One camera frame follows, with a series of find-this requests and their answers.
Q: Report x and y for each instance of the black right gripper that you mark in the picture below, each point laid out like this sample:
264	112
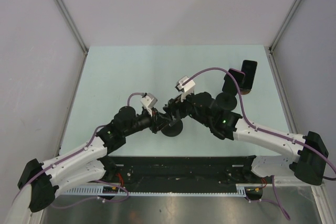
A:
175	104

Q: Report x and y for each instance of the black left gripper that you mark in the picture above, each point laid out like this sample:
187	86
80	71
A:
155	121

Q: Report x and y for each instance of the black stand with ball joint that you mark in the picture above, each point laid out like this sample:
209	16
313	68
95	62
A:
173	130

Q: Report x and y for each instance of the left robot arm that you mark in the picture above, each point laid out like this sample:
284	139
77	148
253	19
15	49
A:
46	180

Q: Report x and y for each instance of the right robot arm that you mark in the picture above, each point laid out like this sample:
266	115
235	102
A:
304	156

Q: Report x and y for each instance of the round wooden phone stand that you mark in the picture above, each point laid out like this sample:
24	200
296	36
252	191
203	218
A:
244	91

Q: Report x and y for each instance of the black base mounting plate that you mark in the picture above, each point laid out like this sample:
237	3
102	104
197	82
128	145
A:
184	175

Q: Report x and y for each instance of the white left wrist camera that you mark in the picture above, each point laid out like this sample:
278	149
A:
148	102

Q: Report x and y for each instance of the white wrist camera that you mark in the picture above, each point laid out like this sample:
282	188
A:
148	102
185	86

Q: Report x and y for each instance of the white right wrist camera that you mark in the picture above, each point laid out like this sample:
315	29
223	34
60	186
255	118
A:
185	86

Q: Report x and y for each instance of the aluminium table rail right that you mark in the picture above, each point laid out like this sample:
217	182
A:
281	92

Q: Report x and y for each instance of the aluminium frame post left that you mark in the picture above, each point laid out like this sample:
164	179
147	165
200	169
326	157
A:
71	25

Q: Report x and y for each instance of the aluminium frame post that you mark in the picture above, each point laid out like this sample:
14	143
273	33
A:
289	16
71	25

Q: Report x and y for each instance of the aluminium frame post right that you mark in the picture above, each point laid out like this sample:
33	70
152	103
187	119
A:
289	16

